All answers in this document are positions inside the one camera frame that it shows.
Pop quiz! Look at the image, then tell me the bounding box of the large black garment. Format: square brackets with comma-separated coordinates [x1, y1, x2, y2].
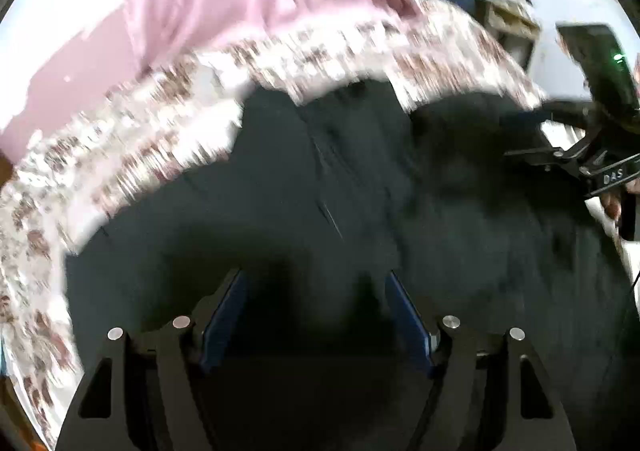
[65, 81, 639, 450]

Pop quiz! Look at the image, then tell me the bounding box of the person's right hand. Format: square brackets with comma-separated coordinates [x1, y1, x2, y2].
[599, 179, 640, 223]

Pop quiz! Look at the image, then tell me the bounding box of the floral satin bedspread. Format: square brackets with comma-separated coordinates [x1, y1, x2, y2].
[0, 0, 640, 451]

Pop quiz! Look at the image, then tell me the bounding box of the wooden wall shelf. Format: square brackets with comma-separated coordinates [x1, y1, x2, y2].
[475, 0, 541, 71]

